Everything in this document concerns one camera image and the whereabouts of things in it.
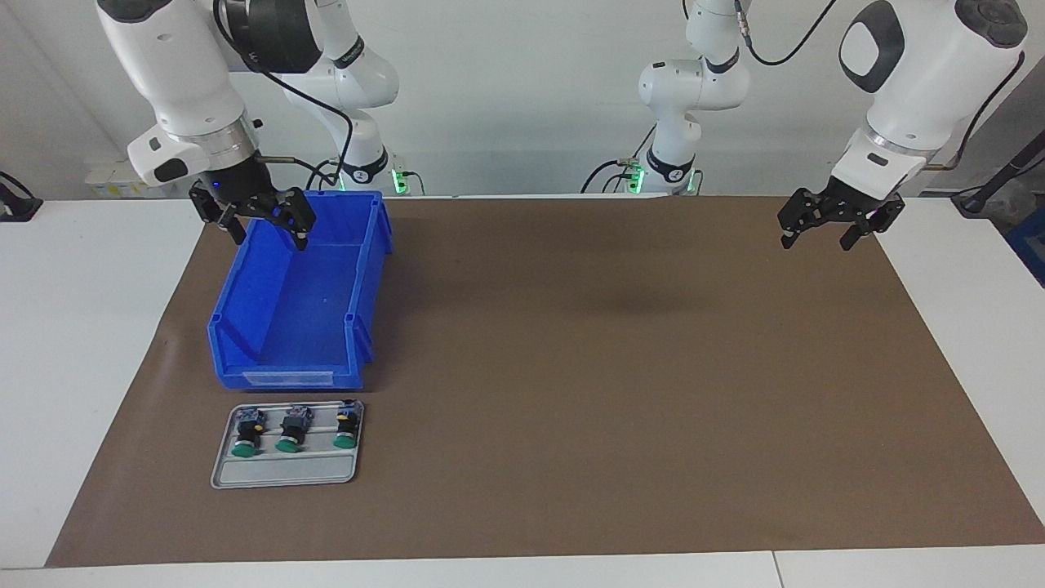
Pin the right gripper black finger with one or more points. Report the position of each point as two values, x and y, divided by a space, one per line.
232 222
299 216

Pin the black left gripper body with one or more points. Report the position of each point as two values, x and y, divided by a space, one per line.
857 202

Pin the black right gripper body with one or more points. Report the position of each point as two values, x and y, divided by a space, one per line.
233 181

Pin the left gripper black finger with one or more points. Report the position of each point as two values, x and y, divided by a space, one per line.
796 216
859 230

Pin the green push button blue block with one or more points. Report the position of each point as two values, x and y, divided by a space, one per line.
292 429

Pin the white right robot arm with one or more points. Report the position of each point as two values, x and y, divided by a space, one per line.
180 73

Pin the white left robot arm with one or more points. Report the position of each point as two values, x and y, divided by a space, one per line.
922 82

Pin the green push button white block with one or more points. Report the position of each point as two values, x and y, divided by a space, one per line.
247 433

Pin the blue plastic storage bin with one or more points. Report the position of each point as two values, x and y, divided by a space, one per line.
302 310

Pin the black stand pole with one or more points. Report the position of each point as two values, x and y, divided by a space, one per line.
1004 171

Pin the blue crate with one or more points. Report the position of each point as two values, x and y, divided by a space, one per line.
1033 245

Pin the black table clamp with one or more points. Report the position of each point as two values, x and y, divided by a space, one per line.
16 208

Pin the grey metal tray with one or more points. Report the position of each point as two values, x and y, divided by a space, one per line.
286 469

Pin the brown table mat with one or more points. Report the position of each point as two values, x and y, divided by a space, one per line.
571 449

